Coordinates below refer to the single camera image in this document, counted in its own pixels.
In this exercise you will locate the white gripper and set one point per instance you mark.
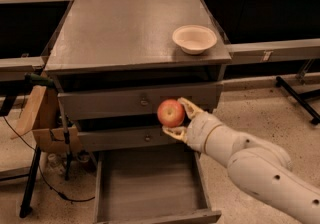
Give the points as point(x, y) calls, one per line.
point(201, 130)

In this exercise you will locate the red apple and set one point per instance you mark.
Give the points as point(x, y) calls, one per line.
point(170, 113)

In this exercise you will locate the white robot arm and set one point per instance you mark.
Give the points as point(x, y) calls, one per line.
point(258, 167)

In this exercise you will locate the grey middle drawer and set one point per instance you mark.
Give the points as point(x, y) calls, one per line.
point(99, 135)

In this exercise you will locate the grey top drawer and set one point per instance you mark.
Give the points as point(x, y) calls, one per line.
point(136, 100)

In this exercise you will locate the grey open bottom drawer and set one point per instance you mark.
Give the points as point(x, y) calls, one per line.
point(153, 185)

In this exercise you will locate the grey wooden drawer cabinet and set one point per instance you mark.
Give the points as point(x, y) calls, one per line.
point(110, 44)

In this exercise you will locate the white paper bowl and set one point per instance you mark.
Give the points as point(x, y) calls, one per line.
point(194, 39)

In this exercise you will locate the black floor bar stand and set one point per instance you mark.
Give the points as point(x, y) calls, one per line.
point(302, 98)

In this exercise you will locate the black tripod stand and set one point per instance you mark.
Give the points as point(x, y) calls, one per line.
point(35, 168)

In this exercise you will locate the grey metal rail right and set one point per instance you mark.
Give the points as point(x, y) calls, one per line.
point(276, 51)

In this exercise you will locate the grey metal rail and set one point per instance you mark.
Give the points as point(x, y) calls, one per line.
point(14, 69)
point(276, 51)

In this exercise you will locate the green handled tool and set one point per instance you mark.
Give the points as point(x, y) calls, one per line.
point(35, 79)

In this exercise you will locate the grey metal rail left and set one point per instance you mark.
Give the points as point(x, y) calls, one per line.
point(14, 69)

